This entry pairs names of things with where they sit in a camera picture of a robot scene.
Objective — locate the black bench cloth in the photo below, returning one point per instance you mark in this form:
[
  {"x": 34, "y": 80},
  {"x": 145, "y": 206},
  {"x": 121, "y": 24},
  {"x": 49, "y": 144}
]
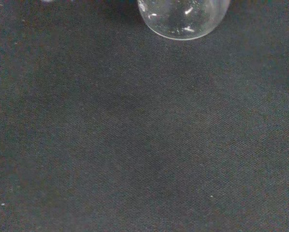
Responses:
[{"x": 144, "y": 135}]

